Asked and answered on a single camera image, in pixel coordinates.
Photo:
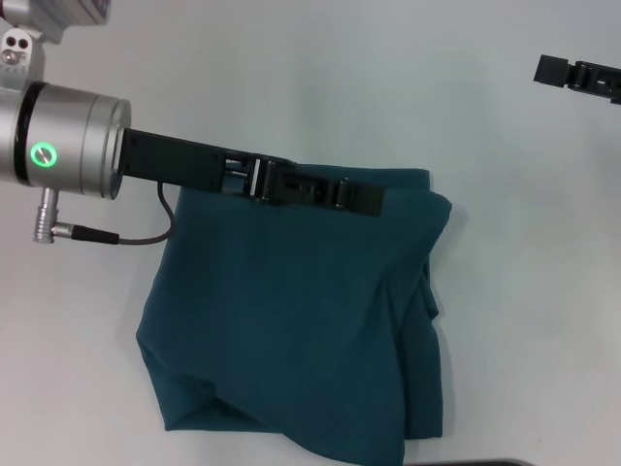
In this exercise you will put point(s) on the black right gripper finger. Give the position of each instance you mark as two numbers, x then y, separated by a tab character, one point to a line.
577	75

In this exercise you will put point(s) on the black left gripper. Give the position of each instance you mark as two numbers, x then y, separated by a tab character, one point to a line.
184	160

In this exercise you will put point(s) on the teal T-shirt with FREE print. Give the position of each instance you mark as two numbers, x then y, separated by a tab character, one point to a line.
291	315

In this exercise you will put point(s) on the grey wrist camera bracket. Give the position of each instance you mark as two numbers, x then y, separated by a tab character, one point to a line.
19	58

